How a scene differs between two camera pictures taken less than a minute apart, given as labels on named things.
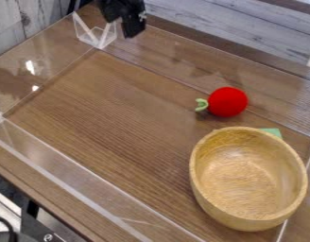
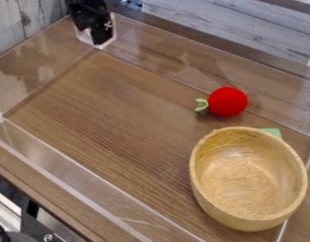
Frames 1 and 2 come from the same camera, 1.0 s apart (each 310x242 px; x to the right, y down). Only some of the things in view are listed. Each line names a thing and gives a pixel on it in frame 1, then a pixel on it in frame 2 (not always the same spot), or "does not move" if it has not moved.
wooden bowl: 248,177 does not move
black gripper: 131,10 to 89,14
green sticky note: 273,130 does not move
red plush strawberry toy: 226,101 does not move
